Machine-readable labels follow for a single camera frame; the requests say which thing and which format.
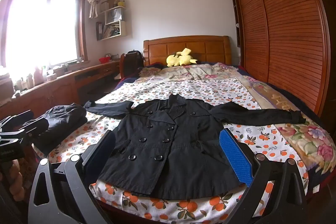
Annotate white wall shelf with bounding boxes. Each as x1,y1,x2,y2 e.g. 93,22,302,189
95,0,127,41

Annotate wooden chair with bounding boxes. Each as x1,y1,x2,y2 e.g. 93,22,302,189
119,53,126,80

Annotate folded dark clothes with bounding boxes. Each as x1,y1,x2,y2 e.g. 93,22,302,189
22,104,88,156

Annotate person's left hand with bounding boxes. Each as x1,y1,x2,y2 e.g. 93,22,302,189
7,160,25,202

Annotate yellow plush toy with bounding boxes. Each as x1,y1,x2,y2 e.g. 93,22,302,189
166,48,198,68

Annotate floral quilt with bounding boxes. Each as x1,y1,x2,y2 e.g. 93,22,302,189
139,63,336,174

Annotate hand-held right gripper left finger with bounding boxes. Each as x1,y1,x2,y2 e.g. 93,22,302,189
28,130,116,224

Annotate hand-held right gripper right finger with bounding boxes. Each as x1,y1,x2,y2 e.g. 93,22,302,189
219,128,307,224

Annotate wooden headboard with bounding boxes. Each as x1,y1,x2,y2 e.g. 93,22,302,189
143,35,233,67

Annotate bed with floral quilt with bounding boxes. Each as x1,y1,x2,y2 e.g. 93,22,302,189
33,80,309,224

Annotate wooden desk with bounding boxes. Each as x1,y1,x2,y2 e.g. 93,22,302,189
0,60,121,122

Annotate white paper bag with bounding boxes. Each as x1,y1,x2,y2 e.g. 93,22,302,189
105,7,122,25

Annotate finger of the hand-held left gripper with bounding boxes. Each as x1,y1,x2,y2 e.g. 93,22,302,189
0,118,48,147
0,110,33,132

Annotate black coat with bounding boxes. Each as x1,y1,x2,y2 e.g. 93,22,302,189
83,94,306,200

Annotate row of books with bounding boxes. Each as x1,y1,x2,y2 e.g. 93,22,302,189
96,22,121,40

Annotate wooden slatted wardrobe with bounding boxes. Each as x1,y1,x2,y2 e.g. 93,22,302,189
226,0,336,122

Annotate wooden framed window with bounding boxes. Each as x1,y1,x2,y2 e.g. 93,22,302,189
0,0,88,69

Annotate pink bottle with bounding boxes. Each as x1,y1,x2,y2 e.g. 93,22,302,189
34,67,44,85

